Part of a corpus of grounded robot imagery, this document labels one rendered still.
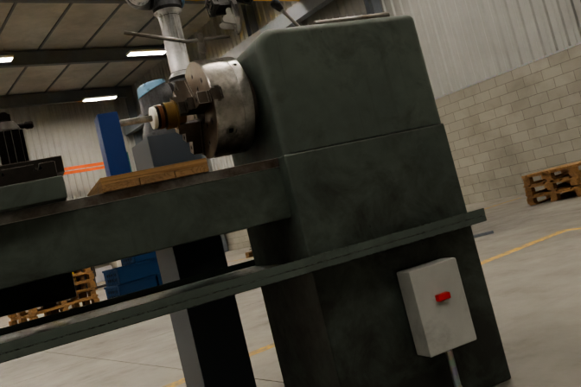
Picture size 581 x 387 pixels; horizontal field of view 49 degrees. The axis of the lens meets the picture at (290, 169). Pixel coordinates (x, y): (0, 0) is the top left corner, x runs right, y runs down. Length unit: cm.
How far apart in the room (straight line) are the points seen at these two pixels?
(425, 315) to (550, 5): 1119
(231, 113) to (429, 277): 77
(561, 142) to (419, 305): 1096
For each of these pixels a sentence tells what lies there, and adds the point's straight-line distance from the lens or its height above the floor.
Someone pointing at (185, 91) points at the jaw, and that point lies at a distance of 208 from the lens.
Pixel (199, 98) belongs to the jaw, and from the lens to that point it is 191.
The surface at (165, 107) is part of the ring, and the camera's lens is 198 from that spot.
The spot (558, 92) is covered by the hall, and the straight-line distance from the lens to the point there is 1273.
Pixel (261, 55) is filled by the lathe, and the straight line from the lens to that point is 193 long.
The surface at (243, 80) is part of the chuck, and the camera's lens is 195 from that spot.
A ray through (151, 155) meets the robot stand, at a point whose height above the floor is 103.
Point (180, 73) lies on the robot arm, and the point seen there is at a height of 134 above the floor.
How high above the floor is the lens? 69
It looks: 4 degrees up
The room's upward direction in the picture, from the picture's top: 14 degrees counter-clockwise
